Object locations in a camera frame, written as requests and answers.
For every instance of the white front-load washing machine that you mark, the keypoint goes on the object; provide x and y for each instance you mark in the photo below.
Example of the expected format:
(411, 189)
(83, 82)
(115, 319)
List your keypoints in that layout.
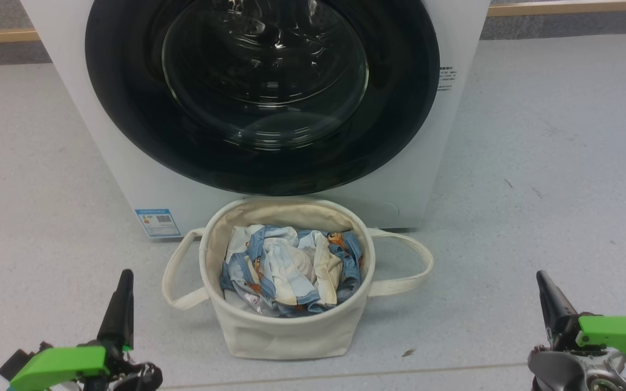
(128, 179)

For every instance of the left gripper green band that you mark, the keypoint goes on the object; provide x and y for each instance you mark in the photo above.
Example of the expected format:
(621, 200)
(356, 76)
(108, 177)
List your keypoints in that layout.
(63, 364)

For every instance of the small printed text label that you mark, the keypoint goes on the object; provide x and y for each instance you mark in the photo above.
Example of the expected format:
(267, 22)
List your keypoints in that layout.
(446, 79)

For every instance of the blue cartoon print shorts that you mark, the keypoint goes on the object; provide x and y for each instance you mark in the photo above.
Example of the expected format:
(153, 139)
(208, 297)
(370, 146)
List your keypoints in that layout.
(350, 255)

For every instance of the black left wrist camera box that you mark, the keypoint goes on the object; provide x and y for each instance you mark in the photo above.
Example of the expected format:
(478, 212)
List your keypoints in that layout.
(17, 365)

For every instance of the blue energy label sticker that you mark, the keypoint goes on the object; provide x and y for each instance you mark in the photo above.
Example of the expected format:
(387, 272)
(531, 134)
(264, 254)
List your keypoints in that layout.
(157, 222)

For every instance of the round drain filter cover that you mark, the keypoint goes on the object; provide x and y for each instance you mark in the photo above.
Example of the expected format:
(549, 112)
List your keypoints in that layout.
(392, 209)

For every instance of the cream cartoon top blue trim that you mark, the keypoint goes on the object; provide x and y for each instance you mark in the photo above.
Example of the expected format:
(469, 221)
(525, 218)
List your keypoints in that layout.
(286, 271)

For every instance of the black round glass washer door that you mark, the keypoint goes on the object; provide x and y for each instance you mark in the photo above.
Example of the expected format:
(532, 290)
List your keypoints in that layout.
(128, 108)

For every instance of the small brown floor debris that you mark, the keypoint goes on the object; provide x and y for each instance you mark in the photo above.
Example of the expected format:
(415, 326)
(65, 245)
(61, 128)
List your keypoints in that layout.
(408, 353)

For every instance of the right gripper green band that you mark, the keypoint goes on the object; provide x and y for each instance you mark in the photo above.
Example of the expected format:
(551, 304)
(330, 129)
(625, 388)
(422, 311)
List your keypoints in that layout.
(617, 334)

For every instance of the cream canvas laundry basket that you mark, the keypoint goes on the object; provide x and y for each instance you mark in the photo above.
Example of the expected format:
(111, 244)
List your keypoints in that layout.
(286, 339)

